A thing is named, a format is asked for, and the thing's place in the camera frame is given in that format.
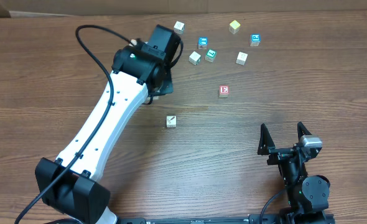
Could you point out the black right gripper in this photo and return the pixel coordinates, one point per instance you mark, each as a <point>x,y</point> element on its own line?
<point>284,155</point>

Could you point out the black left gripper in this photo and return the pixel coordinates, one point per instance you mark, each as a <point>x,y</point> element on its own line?
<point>166,88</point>

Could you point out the red E wooden block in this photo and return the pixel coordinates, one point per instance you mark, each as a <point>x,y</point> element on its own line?
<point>224,91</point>

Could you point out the wooden leaf number two block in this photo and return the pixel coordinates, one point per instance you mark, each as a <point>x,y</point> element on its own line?
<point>150,99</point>

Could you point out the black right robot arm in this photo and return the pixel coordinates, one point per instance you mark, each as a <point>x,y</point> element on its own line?
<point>307,195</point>

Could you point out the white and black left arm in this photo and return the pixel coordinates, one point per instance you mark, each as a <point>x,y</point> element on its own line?
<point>70,183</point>

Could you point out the green sided elephant block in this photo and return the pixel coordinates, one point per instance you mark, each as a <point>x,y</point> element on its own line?
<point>195,58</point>

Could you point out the blue framed wooden block centre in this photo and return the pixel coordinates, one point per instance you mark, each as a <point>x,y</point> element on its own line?
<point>202,42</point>

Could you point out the blue framed wooden block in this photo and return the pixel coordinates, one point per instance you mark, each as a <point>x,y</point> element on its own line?
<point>255,40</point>
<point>202,42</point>

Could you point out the green L wooden block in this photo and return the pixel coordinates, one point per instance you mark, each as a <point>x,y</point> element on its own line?
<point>210,55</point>

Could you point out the wooden block top centre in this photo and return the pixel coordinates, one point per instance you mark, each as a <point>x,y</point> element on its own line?
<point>179,27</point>

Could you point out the plain wooden block right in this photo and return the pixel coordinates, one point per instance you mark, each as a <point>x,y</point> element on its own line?
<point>241,58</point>

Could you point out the yellow topped wooden block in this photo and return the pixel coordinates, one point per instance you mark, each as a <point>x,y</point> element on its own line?
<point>234,26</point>

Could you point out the blue framed wooden block right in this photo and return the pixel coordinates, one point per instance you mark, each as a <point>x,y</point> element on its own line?
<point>255,40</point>

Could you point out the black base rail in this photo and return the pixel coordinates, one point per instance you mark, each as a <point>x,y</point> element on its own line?
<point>250,219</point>

